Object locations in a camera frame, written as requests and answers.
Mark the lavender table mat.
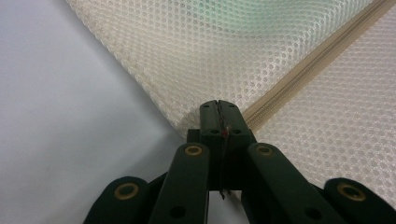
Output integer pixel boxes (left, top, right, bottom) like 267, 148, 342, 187
0, 0, 250, 224

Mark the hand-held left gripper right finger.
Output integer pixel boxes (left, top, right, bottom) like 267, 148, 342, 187
218, 99, 258, 191

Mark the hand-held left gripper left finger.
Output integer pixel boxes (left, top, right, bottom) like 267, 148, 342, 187
186, 99, 226, 191

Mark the cream mesh laundry bag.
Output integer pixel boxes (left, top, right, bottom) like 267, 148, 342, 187
64, 0, 396, 210

